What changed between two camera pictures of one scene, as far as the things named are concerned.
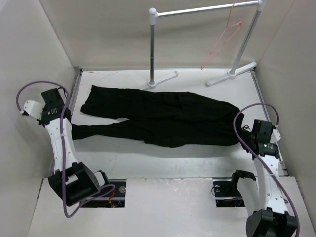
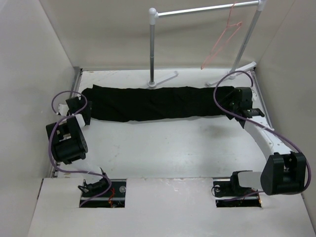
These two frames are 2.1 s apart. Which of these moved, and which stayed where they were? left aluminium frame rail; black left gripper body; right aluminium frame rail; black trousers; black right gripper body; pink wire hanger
Moved: black right gripper body; black left gripper body; black trousers
Stayed: right aluminium frame rail; pink wire hanger; left aluminium frame rail
